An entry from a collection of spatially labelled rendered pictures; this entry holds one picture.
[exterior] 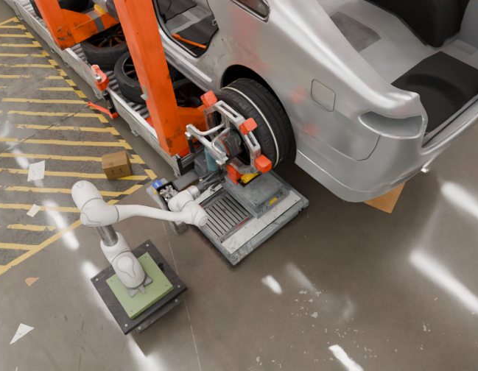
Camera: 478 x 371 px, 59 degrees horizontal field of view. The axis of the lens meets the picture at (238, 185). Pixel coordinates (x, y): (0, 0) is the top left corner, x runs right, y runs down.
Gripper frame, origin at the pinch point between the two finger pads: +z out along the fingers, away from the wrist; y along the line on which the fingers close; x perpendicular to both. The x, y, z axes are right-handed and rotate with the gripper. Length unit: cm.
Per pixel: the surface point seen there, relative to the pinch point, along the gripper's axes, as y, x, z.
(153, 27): -60, 78, 7
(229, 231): 0, -75, -1
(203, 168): -42, -43, 11
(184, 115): -62, -1, 15
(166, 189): -33, -26, -28
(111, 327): 0, -83, -114
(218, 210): -22, -77, 5
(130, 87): -160, -35, 17
